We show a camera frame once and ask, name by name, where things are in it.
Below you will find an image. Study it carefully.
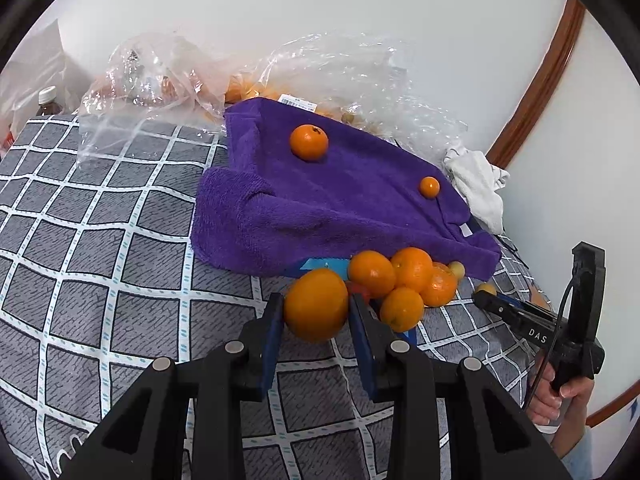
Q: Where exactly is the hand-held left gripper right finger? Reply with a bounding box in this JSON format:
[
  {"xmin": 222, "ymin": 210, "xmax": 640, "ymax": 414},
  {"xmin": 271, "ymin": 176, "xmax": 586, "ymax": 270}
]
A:
[{"xmin": 348, "ymin": 294, "xmax": 573, "ymax": 480}]

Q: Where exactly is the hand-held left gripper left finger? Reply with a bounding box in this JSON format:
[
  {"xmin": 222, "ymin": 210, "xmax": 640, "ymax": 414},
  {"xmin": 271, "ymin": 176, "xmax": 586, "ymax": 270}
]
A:
[{"xmin": 62, "ymin": 292, "xmax": 286, "ymax": 480}]

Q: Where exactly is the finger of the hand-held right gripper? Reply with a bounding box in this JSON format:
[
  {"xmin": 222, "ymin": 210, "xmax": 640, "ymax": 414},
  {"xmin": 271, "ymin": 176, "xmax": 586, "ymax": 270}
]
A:
[
  {"xmin": 492, "ymin": 296, "xmax": 562, "ymax": 323},
  {"xmin": 472, "ymin": 292, "xmax": 535, "ymax": 335}
]

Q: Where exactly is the large orange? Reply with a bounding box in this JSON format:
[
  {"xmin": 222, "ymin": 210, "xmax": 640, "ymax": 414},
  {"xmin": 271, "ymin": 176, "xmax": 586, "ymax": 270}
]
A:
[
  {"xmin": 283, "ymin": 267, "xmax": 349, "ymax": 343},
  {"xmin": 290, "ymin": 124, "xmax": 329, "ymax": 162}
]

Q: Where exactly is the person's right forearm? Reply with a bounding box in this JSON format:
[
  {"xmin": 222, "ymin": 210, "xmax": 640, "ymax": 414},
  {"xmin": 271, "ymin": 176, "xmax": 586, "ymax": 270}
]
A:
[{"xmin": 547, "ymin": 400, "xmax": 597, "ymax": 480}]

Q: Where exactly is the person's right hand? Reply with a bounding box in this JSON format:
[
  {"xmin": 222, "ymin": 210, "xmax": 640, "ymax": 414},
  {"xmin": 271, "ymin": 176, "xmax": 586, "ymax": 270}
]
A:
[{"xmin": 525, "ymin": 360, "xmax": 595, "ymax": 429}]

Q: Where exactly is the brown wooden trim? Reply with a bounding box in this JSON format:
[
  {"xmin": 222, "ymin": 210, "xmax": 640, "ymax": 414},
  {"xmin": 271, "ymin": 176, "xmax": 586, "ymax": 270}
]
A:
[{"xmin": 586, "ymin": 394, "xmax": 640, "ymax": 429}]

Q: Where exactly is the white cloth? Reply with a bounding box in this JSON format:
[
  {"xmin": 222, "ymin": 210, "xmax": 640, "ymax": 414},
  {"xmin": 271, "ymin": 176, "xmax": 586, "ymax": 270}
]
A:
[{"xmin": 442, "ymin": 147, "xmax": 511, "ymax": 236}]

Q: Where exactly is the purple towel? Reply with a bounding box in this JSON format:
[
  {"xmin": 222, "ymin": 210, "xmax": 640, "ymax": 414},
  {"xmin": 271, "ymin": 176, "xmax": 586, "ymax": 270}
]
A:
[{"xmin": 190, "ymin": 97, "xmax": 503, "ymax": 281}]

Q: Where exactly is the grey checked blanket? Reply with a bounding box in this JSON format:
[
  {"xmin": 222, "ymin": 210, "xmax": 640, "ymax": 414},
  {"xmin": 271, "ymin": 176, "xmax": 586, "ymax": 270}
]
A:
[{"xmin": 0, "ymin": 112, "xmax": 556, "ymax": 480}]

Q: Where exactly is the pile of bagged small oranges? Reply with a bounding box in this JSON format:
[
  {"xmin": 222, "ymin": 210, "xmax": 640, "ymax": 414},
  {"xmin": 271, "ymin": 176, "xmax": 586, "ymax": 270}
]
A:
[{"xmin": 225, "ymin": 75, "xmax": 351, "ymax": 121}]

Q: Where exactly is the clear plastic bag white label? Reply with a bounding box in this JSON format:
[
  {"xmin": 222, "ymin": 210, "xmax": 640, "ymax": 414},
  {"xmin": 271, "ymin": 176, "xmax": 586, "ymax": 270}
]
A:
[{"xmin": 222, "ymin": 32, "xmax": 471, "ymax": 161}]

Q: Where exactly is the crumpled clear plastic bag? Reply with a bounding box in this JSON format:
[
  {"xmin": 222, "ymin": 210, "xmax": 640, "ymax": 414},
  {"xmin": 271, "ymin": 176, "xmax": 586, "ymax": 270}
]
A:
[{"xmin": 77, "ymin": 30, "xmax": 231, "ymax": 161}]

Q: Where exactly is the brown bottle white cap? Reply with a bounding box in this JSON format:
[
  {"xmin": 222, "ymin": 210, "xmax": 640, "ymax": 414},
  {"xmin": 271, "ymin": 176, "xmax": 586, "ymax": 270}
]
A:
[{"xmin": 35, "ymin": 86, "xmax": 63, "ymax": 117}]

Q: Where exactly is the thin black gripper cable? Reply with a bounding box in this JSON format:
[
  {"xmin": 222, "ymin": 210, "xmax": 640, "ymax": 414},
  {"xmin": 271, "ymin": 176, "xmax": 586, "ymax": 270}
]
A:
[{"xmin": 522, "ymin": 280, "xmax": 581, "ymax": 411}]

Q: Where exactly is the brown wooden door frame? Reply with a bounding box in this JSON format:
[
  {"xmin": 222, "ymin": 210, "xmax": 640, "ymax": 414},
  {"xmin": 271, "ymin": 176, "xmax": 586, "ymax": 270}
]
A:
[{"xmin": 485, "ymin": 0, "xmax": 587, "ymax": 171}]

